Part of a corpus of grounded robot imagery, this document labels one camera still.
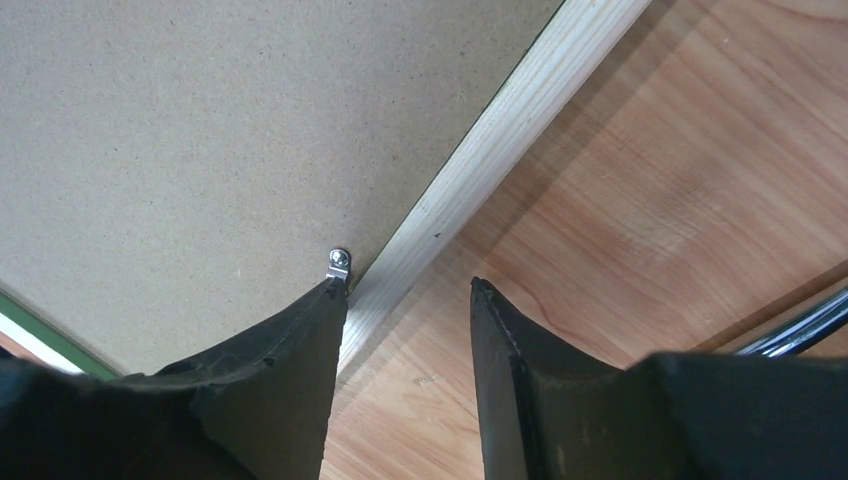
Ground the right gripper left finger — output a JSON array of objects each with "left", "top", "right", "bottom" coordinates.
[{"left": 1, "top": 279, "right": 347, "bottom": 479}]

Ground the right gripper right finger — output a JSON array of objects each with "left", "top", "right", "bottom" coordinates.
[{"left": 470, "top": 278, "right": 847, "bottom": 479}]

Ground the brown frame backing board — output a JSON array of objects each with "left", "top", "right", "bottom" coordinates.
[{"left": 0, "top": 0, "right": 568, "bottom": 376}]

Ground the wooden picture frame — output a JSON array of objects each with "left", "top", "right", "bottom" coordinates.
[{"left": 0, "top": 0, "right": 654, "bottom": 379}]

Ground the black poker chip case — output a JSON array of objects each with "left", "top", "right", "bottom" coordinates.
[{"left": 729, "top": 285, "right": 847, "bottom": 358}]

